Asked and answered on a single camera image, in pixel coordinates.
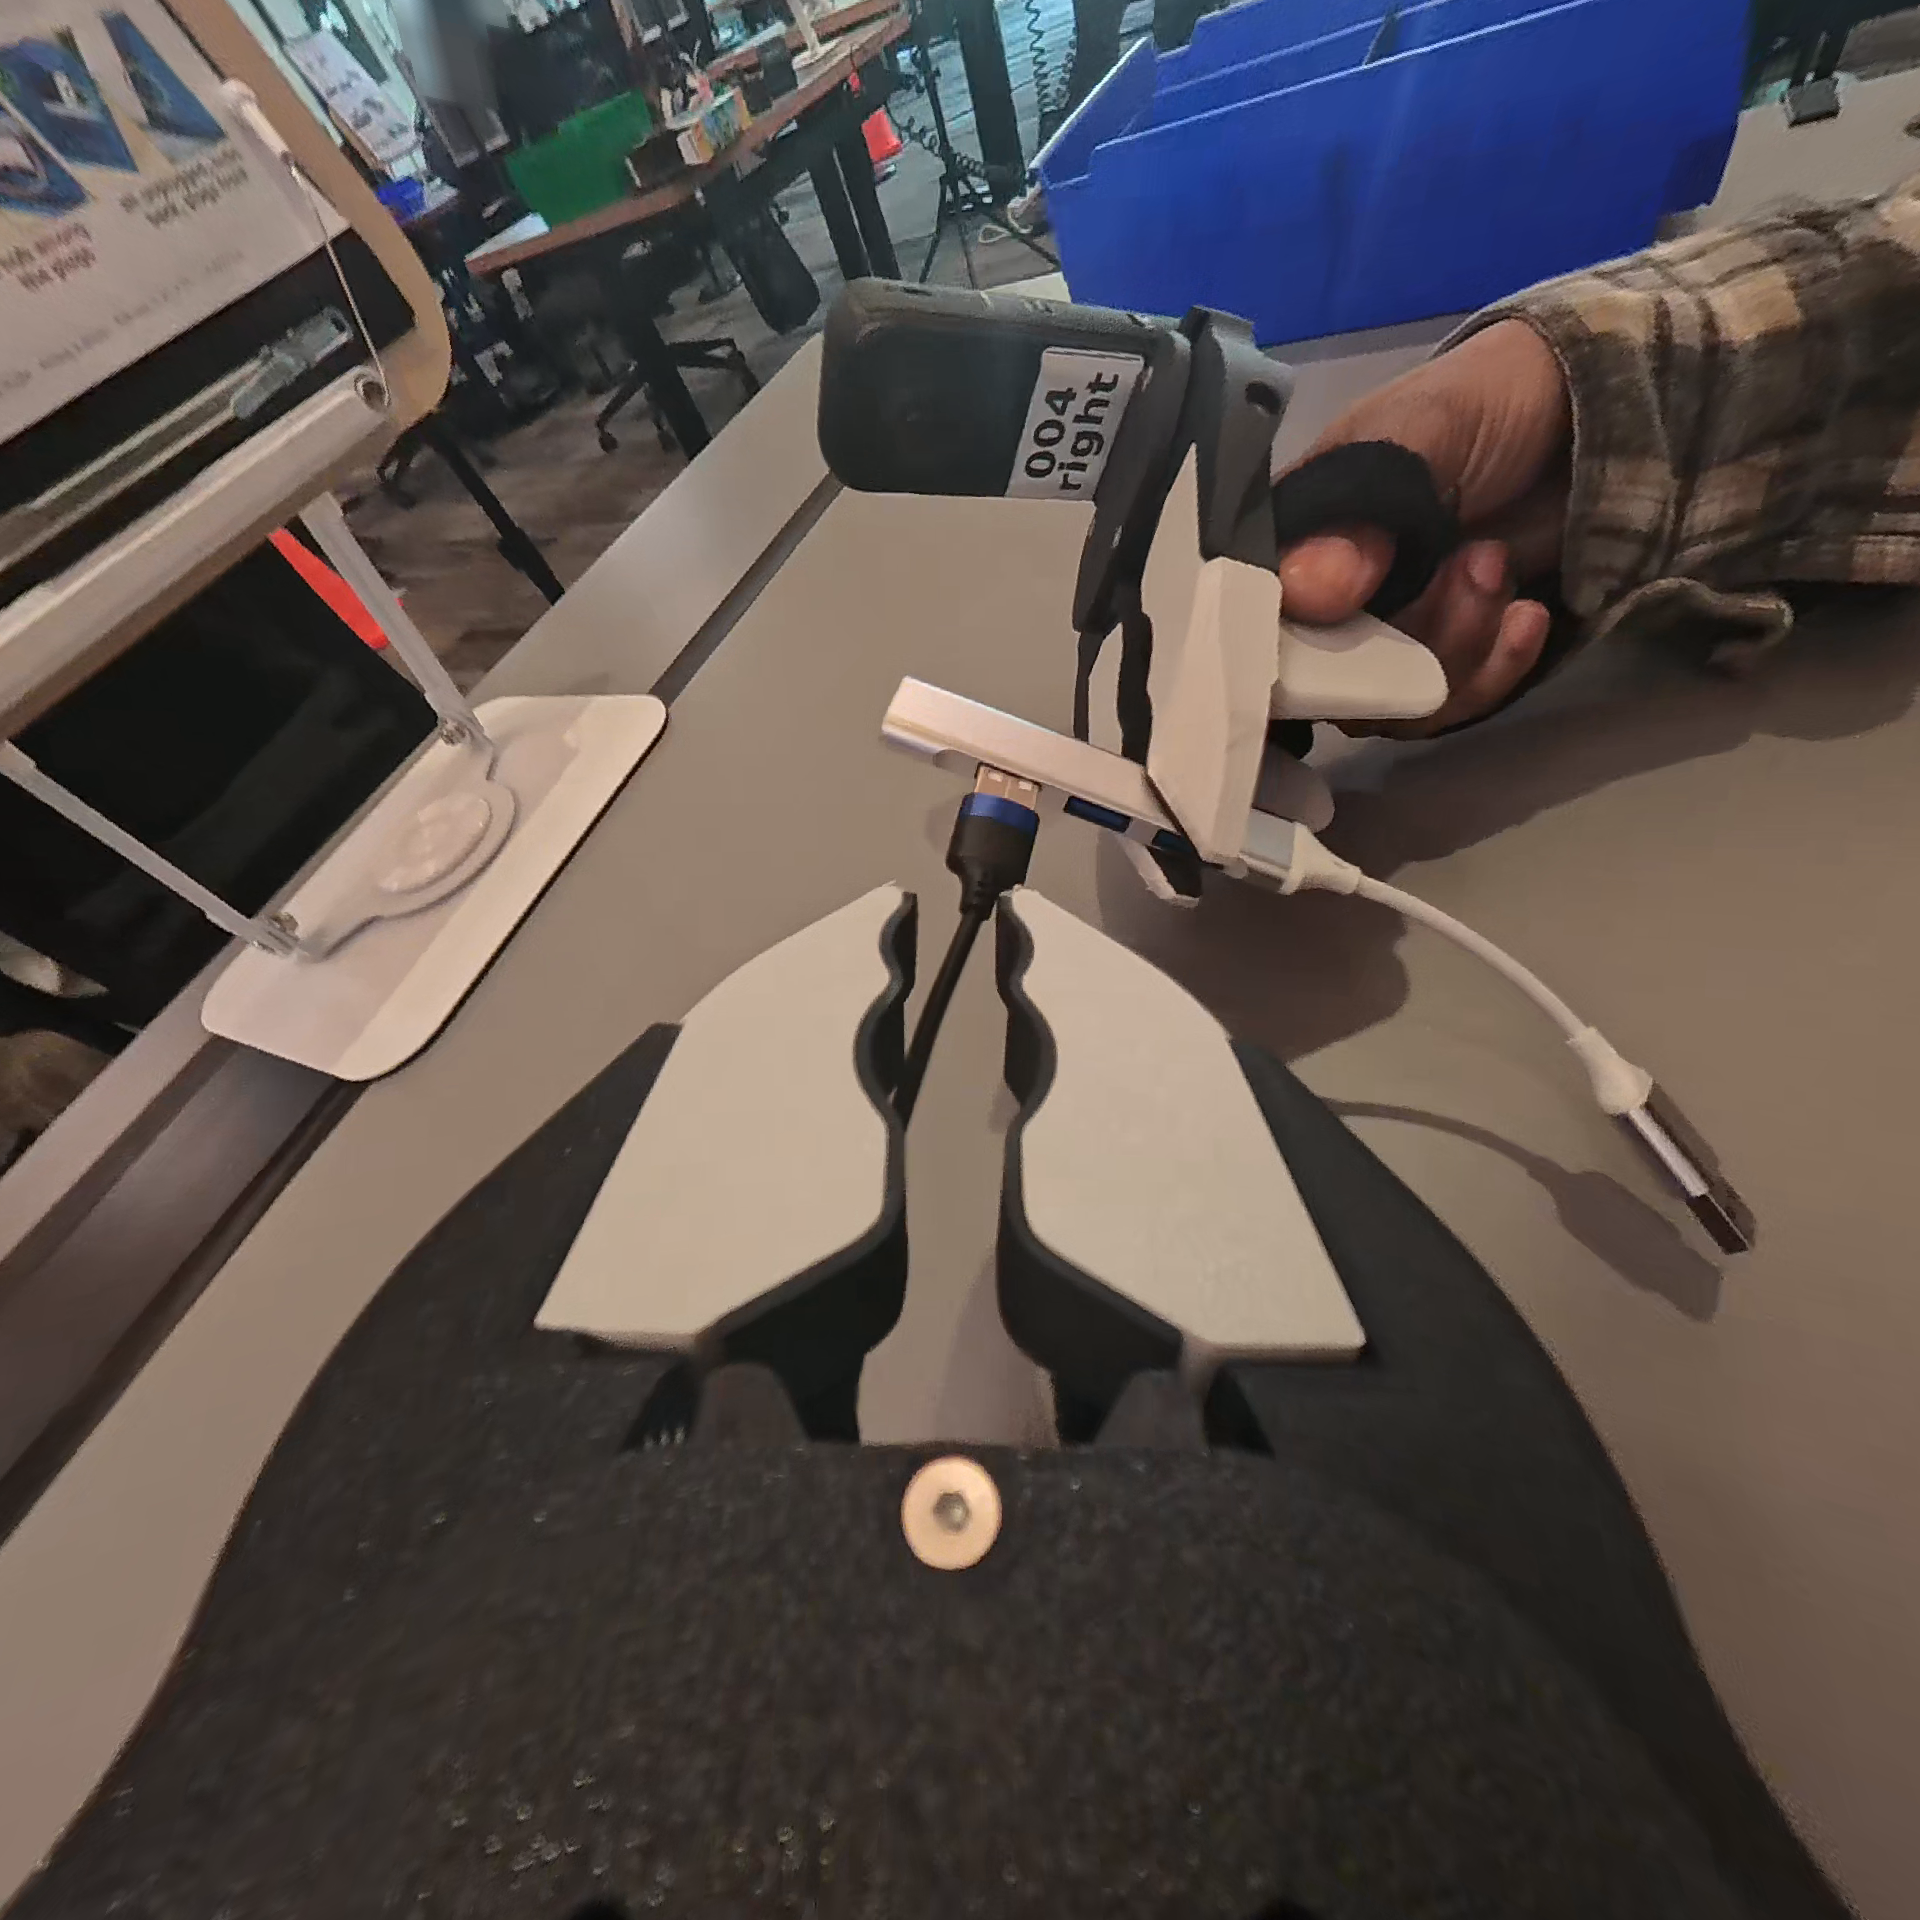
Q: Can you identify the green bin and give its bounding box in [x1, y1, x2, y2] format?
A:
[502, 89, 657, 227]

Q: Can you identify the printed instruction sheet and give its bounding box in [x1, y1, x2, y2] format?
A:
[0, 0, 354, 443]

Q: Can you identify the person's right hand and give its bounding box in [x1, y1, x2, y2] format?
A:
[1274, 315, 1576, 736]

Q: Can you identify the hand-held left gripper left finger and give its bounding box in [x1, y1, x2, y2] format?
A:
[531, 882, 920, 1443]

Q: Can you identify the wooden background desk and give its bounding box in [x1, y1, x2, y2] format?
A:
[464, 89, 917, 602]

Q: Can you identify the black office chair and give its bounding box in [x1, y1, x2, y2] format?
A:
[591, 336, 758, 459]

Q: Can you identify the black usb cable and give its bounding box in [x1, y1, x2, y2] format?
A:
[890, 763, 1044, 1127]

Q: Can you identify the blue plastic storage bin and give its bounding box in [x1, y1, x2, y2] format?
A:
[1035, 0, 1757, 348]

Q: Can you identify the silver usb hub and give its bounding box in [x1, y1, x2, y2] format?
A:
[876, 674, 1757, 1259]

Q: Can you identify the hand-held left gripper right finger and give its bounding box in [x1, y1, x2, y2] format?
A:
[996, 886, 1368, 1446]

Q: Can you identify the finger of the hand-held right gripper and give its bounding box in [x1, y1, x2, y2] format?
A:
[1141, 442, 1283, 871]
[1071, 494, 1205, 910]

